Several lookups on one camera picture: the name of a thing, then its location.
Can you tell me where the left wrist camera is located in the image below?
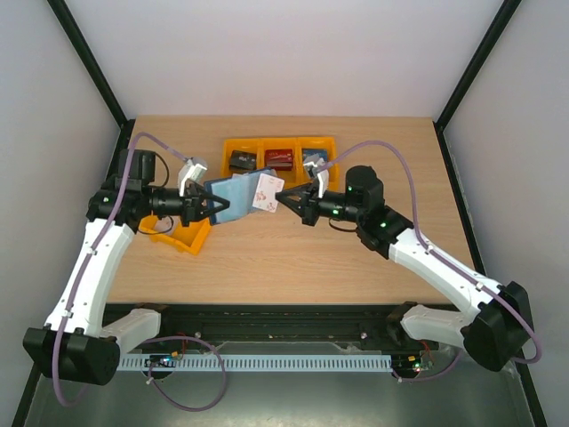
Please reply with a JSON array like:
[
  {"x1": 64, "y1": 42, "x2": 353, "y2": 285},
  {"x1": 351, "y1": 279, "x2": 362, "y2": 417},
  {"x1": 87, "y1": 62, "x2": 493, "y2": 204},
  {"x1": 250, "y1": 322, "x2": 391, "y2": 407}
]
[{"x1": 177, "y1": 157, "x2": 208, "y2": 197}]

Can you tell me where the white slotted cable duct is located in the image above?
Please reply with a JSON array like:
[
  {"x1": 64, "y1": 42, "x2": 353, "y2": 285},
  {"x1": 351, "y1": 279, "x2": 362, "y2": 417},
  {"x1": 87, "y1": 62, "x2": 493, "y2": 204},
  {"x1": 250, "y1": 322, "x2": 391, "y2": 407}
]
[{"x1": 117, "y1": 354, "x2": 392, "y2": 373}]

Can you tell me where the white patterned card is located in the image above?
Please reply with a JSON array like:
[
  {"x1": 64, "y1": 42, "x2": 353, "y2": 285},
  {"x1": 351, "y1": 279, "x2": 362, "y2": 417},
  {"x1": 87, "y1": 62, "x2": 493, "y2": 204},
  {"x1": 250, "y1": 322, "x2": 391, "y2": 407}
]
[{"x1": 252, "y1": 173, "x2": 285, "y2": 214}]

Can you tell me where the blue card stack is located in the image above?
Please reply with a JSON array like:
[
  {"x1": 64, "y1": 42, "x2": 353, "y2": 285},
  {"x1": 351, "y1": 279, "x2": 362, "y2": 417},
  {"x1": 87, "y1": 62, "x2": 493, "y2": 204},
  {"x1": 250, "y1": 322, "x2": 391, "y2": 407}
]
[{"x1": 301, "y1": 148, "x2": 328, "y2": 164}]

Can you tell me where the yellow three-compartment bin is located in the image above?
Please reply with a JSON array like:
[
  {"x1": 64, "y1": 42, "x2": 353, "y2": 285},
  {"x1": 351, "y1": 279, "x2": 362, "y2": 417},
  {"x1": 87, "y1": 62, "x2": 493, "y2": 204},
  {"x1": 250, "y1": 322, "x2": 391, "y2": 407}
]
[{"x1": 221, "y1": 136, "x2": 337, "y2": 189}]

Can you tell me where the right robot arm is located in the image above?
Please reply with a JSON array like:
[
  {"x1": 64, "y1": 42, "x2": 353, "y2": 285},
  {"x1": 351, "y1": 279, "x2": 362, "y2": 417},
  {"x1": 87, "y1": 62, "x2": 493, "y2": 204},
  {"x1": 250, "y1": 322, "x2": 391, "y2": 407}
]
[{"x1": 276, "y1": 165, "x2": 533, "y2": 372}]

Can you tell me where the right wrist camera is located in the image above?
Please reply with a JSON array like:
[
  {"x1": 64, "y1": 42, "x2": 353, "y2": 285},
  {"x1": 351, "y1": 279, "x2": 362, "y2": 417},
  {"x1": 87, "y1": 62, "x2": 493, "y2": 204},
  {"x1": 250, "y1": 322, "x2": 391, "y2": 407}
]
[{"x1": 303, "y1": 159, "x2": 329, "y2": 198}]

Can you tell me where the red card stack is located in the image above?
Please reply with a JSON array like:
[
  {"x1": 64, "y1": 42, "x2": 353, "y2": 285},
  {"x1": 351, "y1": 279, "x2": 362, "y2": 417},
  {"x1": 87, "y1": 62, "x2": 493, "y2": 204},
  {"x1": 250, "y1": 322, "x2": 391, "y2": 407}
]
[{"x1": 264, "y1": 149, "x2": 294, "y2": 171}]

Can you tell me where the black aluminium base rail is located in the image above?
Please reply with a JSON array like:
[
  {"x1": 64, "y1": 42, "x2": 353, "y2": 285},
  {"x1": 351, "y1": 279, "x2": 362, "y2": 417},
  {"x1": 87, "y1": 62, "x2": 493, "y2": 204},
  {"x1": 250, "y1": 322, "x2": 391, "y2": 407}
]
[{"x1": 101, "y1": 303, "x2": 521, "y2": 352}]

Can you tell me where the small yellow bin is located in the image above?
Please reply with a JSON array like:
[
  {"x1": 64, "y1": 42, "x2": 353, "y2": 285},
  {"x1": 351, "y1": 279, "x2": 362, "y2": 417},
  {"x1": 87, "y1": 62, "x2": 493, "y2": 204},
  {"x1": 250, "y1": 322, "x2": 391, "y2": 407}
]
[{"x1": 139, "y1": 215, "x2": 212, "y2": 255}]

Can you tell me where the blue leather card holder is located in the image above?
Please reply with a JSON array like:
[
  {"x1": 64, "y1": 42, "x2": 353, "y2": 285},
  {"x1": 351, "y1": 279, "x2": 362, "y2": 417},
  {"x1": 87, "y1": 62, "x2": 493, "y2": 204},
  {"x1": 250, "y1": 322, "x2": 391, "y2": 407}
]
[{"x1": 204, "y1": 167, "x2": 276, "y2": 226}]

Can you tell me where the black card stack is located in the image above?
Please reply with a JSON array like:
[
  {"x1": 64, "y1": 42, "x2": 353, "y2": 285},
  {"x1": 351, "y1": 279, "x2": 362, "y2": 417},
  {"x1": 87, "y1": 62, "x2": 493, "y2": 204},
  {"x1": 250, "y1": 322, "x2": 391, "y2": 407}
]
[{"x1": 228, "y1": 150, "x2": 257, "y2": 172}]

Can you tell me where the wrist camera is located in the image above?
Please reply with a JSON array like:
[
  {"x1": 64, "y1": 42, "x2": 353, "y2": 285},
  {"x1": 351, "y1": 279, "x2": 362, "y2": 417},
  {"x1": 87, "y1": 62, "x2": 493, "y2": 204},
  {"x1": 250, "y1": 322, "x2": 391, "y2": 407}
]
[
  {"x1": 177, "y1": 157, "x2": 208, "y2": 197},
  {"x1": 303, "y1": 159, "x2": 329, "y2": 198}
]

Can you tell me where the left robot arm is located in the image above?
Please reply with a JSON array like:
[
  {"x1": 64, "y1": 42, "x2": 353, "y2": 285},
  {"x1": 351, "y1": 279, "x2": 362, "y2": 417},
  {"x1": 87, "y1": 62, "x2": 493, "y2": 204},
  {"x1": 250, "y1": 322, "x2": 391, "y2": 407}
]
[{"x1": 23, "y1": 149, "x2": 229, "y2": 385}]

